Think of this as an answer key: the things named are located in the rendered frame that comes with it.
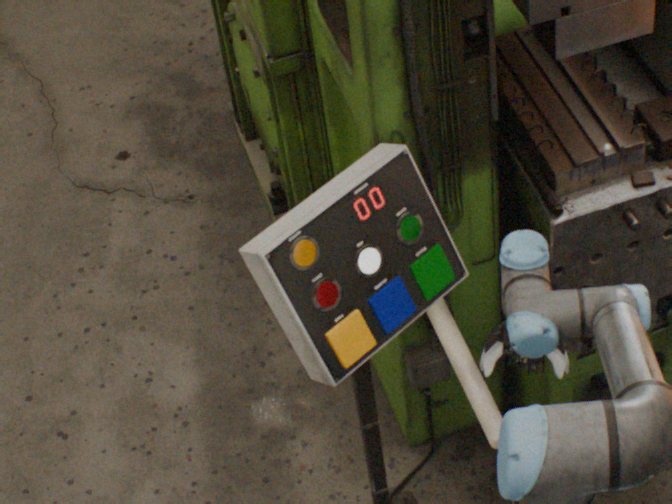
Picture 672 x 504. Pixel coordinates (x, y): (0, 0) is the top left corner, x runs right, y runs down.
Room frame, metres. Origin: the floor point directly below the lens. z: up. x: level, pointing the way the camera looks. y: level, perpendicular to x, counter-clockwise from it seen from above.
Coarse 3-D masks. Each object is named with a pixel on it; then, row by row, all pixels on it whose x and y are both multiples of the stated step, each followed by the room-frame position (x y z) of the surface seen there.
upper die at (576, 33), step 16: (624, 0) 1.79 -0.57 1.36; (640, 0) 1.80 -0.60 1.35; (576, 16) 1.77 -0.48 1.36; (592, 16) 1.78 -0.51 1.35; (608, 16) 1.79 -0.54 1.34; (624, 16) 1.79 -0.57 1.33; (640, 16) 1.80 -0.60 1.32; (544, 32) 1.81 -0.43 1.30; (560, 32) 1.77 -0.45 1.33; (576, 32) 1.77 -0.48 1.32; (592, 32) 1.78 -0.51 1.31; (608, 32) 1.79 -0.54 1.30; (624, 32) 1.79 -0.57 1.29; (640, 32) 1.80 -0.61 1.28; (560, 48) 1.77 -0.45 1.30; (576, 48) 1.77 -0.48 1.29; (592, 48) 1.78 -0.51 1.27
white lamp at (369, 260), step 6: (366, 252) 1.53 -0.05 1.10; (372, 252) 1.54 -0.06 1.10; (360, 258) 1.53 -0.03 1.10; (366, 258) 1.53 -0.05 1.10; (372, 258) 1.53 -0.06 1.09; (378, 258) 1.53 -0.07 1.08; (360, 264) 1.52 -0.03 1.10; (366, 264) 1.52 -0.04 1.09; (372, 264) 1.52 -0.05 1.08; (378, 264) 1.53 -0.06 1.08; (366, 270) 1.51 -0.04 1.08; (372, 270) 1.52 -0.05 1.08
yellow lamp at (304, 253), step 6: (306, 240) 1.52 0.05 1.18; (300, 246) 1.51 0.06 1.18; (306, 246) 1.51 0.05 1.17; (312, 246) 1.51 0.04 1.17; (294, 252) 1.50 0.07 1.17; (300, 252) 1.50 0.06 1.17; (306, 252) 1.50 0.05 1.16; (312, 252) 1.51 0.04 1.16; (294, 258) 1.49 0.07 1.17; (300, 258) 1.49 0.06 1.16; (306, 258) 1.50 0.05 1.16; (312, 258) 1.50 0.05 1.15; (300, 264) 1.49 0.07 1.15; (306, 264) 1.49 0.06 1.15
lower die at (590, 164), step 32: (512, 32) 2.20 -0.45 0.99; (512, 64) 2.09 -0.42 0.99; (576, 64) 2.06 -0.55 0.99; (512, 96) 2.00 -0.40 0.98; (544, 96) 1.98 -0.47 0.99; (608, 96) 1.95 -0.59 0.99; (544, 128) 1.90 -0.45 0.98; (576, 128) 1.87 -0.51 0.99; (608, 128) 1.85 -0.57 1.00; (544, 160) 1.82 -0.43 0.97; (576, 160) 1.79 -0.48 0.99; (608, 160) 1.79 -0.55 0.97; (640, 160) 1.80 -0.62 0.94
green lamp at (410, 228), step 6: (408, 216) 1.60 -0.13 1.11; (414, 216) 1.60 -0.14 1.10; (402, 222) 1.59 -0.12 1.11; (408, 222) 1.59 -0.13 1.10; (414, 222) 1.60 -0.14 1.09; (402, 228) 1.58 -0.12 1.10; (408, 228) 1.58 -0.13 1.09; (414, 228) 1.59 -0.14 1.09; (420, 228) 1.59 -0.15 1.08; (402, 234) 1.58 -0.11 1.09; (408, 234) 1.58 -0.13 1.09; (414, 234) 1.58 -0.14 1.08; (408, 240) 1.57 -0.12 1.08
